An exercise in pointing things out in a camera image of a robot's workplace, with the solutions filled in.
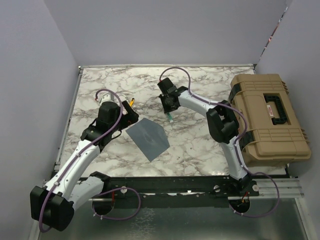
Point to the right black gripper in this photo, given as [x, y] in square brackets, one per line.
[166, 109]

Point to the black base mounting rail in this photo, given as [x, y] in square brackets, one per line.
[160, 192]

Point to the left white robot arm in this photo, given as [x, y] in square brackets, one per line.
[55, 204]

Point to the green white glue stick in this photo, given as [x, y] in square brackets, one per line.
[170, 118]

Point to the tan plastic tool case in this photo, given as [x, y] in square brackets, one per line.
[274, 136]

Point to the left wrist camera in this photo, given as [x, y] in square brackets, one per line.
[106, 97]

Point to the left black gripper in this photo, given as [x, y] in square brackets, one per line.
[131, 117]

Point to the yellow utility knife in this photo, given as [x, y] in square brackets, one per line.
[132, 102]

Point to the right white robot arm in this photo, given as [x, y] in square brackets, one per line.
[222, 123]

